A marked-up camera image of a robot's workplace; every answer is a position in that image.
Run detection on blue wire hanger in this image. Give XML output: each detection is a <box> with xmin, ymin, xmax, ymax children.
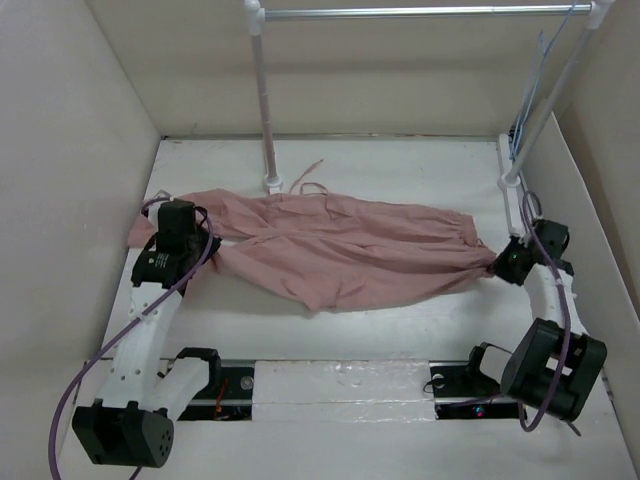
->
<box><xmin>509</xmin><ymin>1</ymin><xmax>578</xmax><ymax>162</ymax></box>

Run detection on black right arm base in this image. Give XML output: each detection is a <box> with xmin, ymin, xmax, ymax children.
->
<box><xmin>423</xmin><ymin>342</ymin><xmax>518</xmax><ymax>421</ymax></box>

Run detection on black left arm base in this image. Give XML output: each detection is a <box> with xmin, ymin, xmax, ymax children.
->
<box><xmin>179</xmin><ymin>362</ymin><xmax>255</xmax><ymax>421</ymax></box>

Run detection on pink trousers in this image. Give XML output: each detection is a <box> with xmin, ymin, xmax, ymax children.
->
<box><xmin>124</xmin><ymin>158</ymin><xmax>499</xmax><ymax>314</ymax></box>

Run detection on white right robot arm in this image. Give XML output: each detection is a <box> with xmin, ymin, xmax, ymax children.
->
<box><xmin>488</xmin><ymin>219</ymin><xmax>607</xmax><ymax>423</ymax></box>

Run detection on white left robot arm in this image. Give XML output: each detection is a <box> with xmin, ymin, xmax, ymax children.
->
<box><xmin>72</xmin><ymin>197</ymin><xmax>223</xmax><ymax>468</ymax></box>

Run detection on white clothes rack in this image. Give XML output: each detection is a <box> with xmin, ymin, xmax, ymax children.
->
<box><xmin>243</xmin><ymin>0</ymin><xmax>614</xmax><ymax>236</ymax></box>

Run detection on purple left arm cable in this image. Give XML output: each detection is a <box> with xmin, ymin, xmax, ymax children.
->
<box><xmin>48</xmin><ymin>195</ymin><xmax>219</xmax><ymax>480</ymax></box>

